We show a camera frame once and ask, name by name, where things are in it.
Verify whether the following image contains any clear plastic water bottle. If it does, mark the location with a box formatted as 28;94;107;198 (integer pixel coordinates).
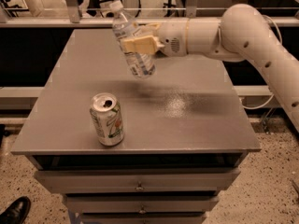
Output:
109;0;155;78

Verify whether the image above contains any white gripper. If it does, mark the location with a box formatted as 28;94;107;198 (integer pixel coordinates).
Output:
120;18;188;57

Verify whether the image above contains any grey drawer cabinet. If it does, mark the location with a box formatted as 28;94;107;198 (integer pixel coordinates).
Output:
12;29;260;224

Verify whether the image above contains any green white soda can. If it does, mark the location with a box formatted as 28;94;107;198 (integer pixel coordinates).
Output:
90;92;124;147

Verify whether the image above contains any grey metal railing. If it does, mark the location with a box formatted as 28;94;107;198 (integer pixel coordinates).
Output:
0;0;299;29

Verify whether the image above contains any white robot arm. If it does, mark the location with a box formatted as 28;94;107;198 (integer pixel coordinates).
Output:
121;4;299;130

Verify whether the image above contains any black leather shoe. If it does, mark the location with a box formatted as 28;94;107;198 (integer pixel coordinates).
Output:
0;196;31;224

